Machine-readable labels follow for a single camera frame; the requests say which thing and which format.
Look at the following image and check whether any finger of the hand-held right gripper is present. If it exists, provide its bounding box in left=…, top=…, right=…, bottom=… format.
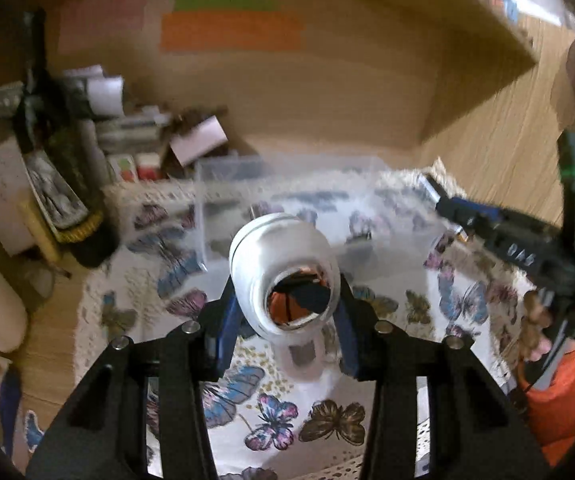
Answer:
left=442, top=217, right=499, bottom=255
left=420, top=172, right=503, bottom=226

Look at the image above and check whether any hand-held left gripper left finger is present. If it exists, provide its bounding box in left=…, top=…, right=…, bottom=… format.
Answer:
left=26, top=276, right=243, bottom=480

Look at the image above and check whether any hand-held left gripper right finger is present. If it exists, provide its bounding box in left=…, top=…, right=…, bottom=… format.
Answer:
left=334, top=279, right=551, bottom=480

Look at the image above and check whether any white ceramic mug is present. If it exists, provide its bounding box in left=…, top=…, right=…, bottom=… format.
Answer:
left=228, top=212, right=341, bottom=386

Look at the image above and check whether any clear plastic container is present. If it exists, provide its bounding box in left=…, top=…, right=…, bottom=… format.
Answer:
left=195, top=154, right=449, bottom=272

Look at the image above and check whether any person's right hand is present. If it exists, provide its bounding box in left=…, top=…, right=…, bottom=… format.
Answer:
left=519, top=289, right=557, bottom=362

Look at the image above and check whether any butterfly printed tablecloth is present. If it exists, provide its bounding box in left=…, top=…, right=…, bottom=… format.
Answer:
left=74, top=159, right=544, bottom=480

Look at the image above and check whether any small red white box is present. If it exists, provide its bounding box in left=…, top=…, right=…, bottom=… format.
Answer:
left=108, top=152, right=162, bottom=183

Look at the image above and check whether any small open cardboard box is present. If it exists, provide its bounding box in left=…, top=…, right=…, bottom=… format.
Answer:
left=166, top=115, right=229, bottom=167

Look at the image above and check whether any dark glass bottle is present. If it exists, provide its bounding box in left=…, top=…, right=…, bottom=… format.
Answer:
left=12, top=9, right=119, bottom=269

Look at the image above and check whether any blue pen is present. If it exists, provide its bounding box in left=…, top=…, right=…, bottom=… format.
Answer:
left=0, top=364, right=22, bottom=457

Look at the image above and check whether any stack of books and papers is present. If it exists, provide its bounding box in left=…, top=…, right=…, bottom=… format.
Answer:
left=62, top=64, right=173, bottom=157

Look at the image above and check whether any wooden shelf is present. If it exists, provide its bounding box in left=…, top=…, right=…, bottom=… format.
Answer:
left=42, top=0, right=539, bottom=153

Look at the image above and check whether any white speckled box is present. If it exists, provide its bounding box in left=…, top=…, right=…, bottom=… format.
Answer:
left=0, top=139, right=36, bottom=257

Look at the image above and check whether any orange paper sheet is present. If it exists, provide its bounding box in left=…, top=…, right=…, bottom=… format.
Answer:
left=160, top=10, right=303, bottom=52

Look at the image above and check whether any green paper sheet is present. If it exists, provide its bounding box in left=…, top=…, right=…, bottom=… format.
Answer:
left=174, top=0, right=279, bottom=12

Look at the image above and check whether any pink paper sheet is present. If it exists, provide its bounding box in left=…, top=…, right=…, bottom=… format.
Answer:
left=58, top=0, right=147, bottom=55

